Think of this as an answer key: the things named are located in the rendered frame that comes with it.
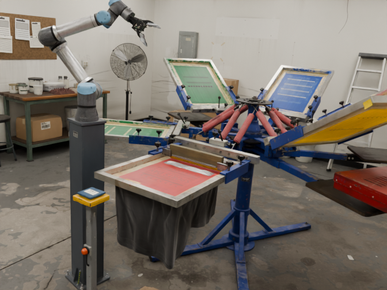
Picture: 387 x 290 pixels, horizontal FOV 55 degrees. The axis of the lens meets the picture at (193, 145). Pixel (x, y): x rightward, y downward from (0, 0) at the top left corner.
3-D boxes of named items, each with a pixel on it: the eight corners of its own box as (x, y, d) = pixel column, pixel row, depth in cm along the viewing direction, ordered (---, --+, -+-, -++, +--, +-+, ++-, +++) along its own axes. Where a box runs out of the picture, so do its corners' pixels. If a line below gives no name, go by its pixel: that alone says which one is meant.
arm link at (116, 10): (109, 7, 241) (117, -4, 239) (121, 18, 242) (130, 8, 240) (105, 4, 233) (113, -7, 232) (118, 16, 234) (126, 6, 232)
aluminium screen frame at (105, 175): (177, 208, 181) (177, 201, 180) (94, 178, 211) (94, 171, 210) (246, 169, 245) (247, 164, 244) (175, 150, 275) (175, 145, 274)
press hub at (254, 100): (247, 259, 313) (268, 101, 277) (208, 243, 333) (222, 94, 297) (265, 241, 345) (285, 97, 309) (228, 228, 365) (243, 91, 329)
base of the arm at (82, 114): (70, 118, 242) (69, 103, 240) (91, 115, 253) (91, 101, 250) (82, 122, 232) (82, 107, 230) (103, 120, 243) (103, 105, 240)
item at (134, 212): (171, 271, 203) (175, 199, 191) (112, 243, 226) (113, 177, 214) (174, 268, 205) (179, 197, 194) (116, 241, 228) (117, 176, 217)
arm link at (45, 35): (28, 30, 222) (105, 4, 219) (35, 30, 233) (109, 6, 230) (36, 49, 225) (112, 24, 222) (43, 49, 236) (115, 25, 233)
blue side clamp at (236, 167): (226, 184, 220) (227, 173, 218) (218, 182, 222) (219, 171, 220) (247, 171, 244) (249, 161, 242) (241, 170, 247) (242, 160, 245)
